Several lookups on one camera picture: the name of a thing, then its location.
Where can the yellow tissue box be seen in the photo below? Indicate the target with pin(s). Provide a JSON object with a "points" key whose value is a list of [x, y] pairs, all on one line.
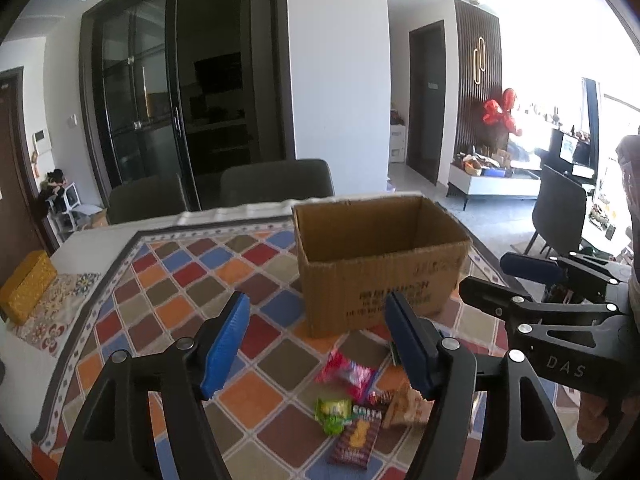
{"points": [[27, 285]]}

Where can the white drawer unit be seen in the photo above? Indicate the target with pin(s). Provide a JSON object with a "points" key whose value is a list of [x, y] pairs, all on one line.
{"points": [[397, 145]]}

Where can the brown cardboard box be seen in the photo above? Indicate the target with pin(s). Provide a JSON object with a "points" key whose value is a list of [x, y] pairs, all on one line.
{"points": [[350, 285]]}

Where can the black bag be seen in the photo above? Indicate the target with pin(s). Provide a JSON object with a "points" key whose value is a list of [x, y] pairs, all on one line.
{"points": [[54, 182]]}

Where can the wide grey dining chair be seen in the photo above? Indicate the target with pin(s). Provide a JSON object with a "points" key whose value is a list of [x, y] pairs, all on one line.
{"points": [[275, 182]]}

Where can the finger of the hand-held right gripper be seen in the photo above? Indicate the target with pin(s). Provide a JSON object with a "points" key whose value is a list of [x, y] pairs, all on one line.
{"points": [[530, 266], [485, 295]]}

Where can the red foil balloon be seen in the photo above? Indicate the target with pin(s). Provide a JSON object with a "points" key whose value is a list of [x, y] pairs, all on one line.
{"points": [[500, 110]]}

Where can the colourful checkered tablecloth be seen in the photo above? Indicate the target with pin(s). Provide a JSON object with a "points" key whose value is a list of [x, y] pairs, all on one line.
{"points": [[165, 305]]}

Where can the dark glass sliding doors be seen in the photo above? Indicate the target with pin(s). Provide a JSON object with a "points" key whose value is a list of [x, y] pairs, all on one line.
{"points": [[150, 85]]}

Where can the floral table mat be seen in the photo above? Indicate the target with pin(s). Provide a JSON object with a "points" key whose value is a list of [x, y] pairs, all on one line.
{"points": [[55, 305]]}

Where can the red candy packet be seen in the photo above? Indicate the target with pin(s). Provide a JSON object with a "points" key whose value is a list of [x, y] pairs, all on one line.
{"points": [[381, 399]]}

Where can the small grey dining chair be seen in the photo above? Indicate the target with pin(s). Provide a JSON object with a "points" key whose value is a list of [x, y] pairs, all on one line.
{"points": [[145, 200]]}

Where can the white intercom panel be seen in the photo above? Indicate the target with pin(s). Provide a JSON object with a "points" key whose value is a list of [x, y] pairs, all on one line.
{"points": [[41, 141]]}

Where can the dark red snack packet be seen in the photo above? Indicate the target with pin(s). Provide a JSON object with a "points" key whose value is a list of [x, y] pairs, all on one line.
{"points": [[355, 442]]}

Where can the black white snack packet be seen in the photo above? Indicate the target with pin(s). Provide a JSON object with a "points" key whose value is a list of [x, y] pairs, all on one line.
{"points": [[367, 412]]}

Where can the clutter on console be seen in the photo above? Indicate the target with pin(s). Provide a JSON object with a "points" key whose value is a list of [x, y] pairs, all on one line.
{"points": [[482, 162]]}

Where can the gold wall ornament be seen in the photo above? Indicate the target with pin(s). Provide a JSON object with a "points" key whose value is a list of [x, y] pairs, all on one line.
{"points": [[480, 60]]}

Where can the pink candy bag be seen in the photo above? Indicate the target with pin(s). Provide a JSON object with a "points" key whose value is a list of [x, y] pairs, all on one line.
{"points": [[347, 375]]}

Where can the tan paper snack packet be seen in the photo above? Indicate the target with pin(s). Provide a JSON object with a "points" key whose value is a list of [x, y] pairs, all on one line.
{"points": [[400, 407]]}

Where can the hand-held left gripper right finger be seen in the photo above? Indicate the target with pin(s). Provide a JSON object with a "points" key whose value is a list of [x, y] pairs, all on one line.
{"points": [[407, 345]]}

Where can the brown entry door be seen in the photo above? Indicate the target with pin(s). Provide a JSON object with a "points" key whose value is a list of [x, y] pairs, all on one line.
{"points": [[15, 170]]}

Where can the green snack packet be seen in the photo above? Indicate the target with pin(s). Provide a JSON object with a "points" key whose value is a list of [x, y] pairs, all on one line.
{"points": [[332, 412]]}

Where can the dark dining chair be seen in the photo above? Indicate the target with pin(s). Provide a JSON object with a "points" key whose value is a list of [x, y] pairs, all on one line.
{"points": [[557, 210]]}

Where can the small white stool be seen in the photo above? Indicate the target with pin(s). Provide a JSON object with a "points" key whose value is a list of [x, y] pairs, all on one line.
{"points": [[67, 205]]}

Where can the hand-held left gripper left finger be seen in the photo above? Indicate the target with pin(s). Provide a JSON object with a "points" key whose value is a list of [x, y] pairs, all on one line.
{"points": [[227, 345]]}

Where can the dark interior door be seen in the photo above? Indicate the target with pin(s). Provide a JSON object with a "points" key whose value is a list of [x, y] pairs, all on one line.
{"points": [[427, 100]]}

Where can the white low console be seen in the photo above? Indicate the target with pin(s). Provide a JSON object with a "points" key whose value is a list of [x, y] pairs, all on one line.
{"points": [[490, 185]]}

